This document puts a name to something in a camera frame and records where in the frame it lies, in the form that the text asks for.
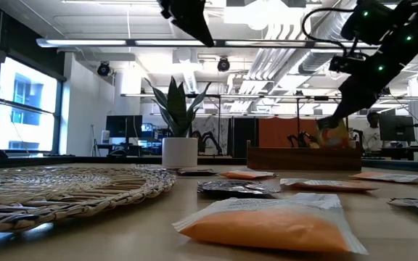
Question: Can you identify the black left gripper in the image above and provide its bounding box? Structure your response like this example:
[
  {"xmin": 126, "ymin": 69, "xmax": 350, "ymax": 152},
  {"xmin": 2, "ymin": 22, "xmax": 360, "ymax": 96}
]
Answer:
[{"xmin": 156, "ymin": 0, "xmax": 216, "ymax": 49}]

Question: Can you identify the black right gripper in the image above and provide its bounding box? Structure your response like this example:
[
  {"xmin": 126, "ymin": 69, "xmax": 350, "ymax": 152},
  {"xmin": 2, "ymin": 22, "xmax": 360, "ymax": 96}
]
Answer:
[{"xmin": 316, "ymin": 54, "xmax": 401, "ymax": 131}]

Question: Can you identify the wooden tea organizer box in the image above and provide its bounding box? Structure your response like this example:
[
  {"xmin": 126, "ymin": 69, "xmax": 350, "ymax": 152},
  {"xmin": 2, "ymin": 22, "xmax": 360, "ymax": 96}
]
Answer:
[{"xmin": 246, "ymin": 139, "xmax": 363, "ymax": 173}]

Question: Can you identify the person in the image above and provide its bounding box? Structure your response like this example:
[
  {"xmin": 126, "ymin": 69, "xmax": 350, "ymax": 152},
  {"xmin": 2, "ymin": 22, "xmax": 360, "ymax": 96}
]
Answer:
[{"xmin": 360, "ymin": 111, "xmax": 385, "ymax": 152}]

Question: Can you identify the black round ceiling speaker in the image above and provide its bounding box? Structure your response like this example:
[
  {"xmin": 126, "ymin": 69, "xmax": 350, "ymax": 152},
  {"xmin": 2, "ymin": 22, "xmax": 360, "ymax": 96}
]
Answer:
[
  {"xmin": 97, "ymin": 61, "xmax": 112, "ymax": 78},
  {"xmin": 216, "ymin": 56, "xmax": 231, "ymax": 73}
]

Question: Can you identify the black computer monitor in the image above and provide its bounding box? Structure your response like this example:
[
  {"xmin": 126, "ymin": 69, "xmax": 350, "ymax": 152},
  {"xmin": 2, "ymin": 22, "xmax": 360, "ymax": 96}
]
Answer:
[
  {"xmin": 105, "ymin": 115, "xmax": 144, "ymax": 139},
  {"xmin": 378, "ymin": 114, "xmax": 417, "ymax": 143}
]

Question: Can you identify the orange partition panel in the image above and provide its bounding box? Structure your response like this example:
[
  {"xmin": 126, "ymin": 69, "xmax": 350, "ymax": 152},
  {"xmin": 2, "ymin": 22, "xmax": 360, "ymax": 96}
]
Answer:
[{"xmin": 258, "ymin": 117, "xmax": 321, "ymax": 148}]

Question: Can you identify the background office desk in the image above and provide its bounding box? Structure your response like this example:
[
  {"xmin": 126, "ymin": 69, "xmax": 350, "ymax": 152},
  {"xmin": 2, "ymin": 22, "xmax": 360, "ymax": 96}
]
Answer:
[
  {"xmin": 372, "ymin": 146, "xmax": 418, "ymax": 161},
  {"xmin": 91, "ymin": 143, "xmax": 163, "ymax": 158}
]

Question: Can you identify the green snake plant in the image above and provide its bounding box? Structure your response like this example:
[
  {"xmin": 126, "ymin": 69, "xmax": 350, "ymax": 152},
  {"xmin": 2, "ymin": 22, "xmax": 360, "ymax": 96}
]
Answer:
[{"xmin": 144, "ymin": 75, "xmax": 212, "ymax": 139}]

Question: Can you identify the black partition panel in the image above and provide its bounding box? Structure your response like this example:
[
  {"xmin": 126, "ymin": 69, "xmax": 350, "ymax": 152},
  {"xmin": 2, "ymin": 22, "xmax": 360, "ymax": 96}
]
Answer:
[{"xmin": 231, "ymin": 117, "xmax": 260, "ymax": 157}]

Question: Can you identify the long ceiling light bar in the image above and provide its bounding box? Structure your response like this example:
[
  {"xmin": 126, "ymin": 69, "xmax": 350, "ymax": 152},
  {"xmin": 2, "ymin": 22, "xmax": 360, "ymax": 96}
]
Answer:
[{"xmin": 36, "ymin": 37, "xmax": 418, "ymax": 50}]

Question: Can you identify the white cylindrical plant pot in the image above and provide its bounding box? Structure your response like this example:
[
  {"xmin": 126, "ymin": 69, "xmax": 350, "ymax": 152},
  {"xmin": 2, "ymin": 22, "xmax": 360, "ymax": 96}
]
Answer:
[{"xmin": 161, "ymin": 137, "xmax": 199, "ymax": 168}]

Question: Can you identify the round woven straw placemat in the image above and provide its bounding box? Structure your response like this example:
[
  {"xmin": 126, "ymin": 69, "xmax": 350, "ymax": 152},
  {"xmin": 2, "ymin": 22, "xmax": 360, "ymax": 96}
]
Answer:
[{"xmin": 0, "ymin": 165, "xmax": 177, "ymax": 241}]

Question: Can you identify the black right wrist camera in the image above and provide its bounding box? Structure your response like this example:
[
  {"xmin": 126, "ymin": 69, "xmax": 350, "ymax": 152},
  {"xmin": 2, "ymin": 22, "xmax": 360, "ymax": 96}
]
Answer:
[{"xmin": 327, "ymin": 53, "xmax": 359, "ymax": 74}]

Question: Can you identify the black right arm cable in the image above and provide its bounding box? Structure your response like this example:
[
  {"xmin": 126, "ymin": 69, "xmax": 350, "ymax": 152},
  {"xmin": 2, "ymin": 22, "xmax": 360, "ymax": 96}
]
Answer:
[{"xmin": 300, "ymin": 7, "xmax": 355, "ymax": 57}]

